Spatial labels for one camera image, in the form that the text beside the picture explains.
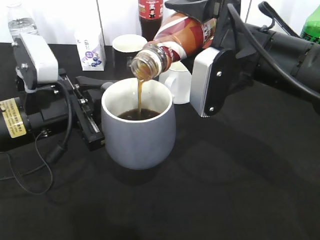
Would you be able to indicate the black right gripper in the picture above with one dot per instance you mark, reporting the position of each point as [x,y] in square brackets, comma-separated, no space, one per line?
[228,34]

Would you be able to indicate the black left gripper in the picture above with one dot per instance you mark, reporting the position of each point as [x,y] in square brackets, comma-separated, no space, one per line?
[47,109]

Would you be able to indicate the brown Nescafe coffee bottle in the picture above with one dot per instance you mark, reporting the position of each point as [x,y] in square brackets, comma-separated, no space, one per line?
[180,36]

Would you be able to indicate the grey ceramic mug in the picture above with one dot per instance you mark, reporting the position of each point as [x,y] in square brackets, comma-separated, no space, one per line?
[138,144]

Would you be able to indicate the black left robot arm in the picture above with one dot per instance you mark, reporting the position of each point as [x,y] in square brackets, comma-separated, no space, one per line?
[10,118]

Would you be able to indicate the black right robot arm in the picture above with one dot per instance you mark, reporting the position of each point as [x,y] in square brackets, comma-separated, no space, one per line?
[281,60]

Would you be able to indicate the white ceramic mug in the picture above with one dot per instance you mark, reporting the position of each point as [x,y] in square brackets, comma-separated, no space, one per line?
[178,80]

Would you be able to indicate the black ceramic mug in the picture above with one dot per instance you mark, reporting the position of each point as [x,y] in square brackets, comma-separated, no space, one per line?
[124,49]

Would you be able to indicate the green sprite bottle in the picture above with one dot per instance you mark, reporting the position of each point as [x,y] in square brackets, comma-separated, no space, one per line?
[311,27]

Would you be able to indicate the cola bottle red label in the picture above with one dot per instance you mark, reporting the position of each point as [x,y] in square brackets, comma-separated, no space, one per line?
[150,17]

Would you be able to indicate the small white milk carton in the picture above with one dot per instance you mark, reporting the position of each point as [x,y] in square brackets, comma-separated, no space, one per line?
[90,47]

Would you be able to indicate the clear water bottle green label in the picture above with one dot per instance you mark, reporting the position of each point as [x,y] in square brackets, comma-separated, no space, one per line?
[19,20]

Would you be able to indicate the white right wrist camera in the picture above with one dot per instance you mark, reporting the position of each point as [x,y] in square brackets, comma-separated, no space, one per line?
[212,73]

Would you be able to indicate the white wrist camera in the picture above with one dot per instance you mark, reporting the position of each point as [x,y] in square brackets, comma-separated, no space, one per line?
[212,73]
[35,61]

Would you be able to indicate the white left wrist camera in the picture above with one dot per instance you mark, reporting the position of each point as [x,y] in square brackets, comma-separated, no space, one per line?
[35,61]

